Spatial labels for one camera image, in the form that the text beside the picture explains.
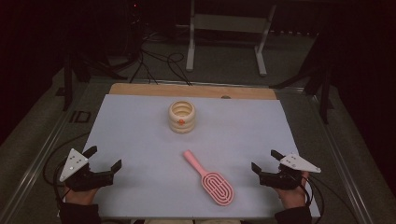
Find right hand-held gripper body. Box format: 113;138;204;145
258;152;322;191

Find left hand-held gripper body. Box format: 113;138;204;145
59;147;115;193

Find pink hairbrush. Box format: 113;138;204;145
182;149;235;207

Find cream ribbed cup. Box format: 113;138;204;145
167;99;197;135

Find person's right hand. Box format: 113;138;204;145
275;171;311;210

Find person's left hand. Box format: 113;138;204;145
64;186;101;206

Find white table board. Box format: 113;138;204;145
56;93;322;219

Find black tripod stand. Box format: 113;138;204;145
268;31;336;126
55;50;129;112

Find wooden table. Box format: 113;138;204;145
108;82;278;101

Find white metal stand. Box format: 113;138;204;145
185;0;277;77

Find black cable loop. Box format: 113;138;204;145
42;132;92;189

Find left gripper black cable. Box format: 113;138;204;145
51;160;73;210

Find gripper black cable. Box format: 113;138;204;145
297;173;360;224
51;160;73;210

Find aluminium floor rail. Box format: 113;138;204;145
274;87;375;224
0;82;94;224

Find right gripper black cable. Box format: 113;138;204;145
297;173;360;224

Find black floor cables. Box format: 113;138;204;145
128;29;193;87

